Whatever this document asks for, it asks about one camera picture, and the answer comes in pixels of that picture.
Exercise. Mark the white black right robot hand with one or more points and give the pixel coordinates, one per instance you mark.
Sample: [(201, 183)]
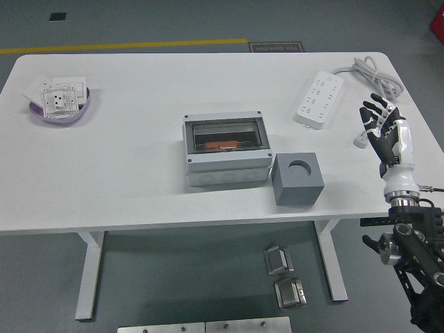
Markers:
[(402, 166)]

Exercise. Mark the grey junction box clear lid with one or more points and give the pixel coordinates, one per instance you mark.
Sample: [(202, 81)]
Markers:
[(225, 163)]

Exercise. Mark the orange cylinder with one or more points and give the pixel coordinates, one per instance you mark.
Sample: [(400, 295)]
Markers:
[(215, 145)]

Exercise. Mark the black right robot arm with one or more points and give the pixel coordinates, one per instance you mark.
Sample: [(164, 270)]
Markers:
[(423, 249)]

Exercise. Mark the grey cube with round hole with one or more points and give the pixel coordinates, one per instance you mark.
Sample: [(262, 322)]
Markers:
[(298, 189)]

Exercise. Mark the black table control panel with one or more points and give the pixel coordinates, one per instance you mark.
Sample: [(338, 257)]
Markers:
[(374, 221)]

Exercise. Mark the red object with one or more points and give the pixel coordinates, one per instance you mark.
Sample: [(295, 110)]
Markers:
[(437, 22)]

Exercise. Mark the small metal block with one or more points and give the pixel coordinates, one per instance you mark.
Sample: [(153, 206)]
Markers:
[(277, 260)]

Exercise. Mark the metal block with latch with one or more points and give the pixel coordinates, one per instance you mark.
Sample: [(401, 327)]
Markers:
[(289, 294)]

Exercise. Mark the brown floor sign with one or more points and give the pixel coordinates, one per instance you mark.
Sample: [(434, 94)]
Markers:
[(275, 48)]

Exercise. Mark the long metal plate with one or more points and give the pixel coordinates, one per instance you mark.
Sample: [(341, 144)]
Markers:
[(248, 325), (161, 328)]

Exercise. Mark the purple bowl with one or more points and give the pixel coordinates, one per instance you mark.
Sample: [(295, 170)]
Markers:
[(74, 116)]

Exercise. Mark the printed white socket module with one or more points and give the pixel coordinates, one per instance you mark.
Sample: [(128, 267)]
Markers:
[(59, 100)]

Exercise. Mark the small white plate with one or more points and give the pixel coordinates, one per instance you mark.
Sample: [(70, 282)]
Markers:
[(33, 93)]

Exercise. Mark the plain white switch plate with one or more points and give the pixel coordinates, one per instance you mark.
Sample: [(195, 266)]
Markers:
[(74, 83)]

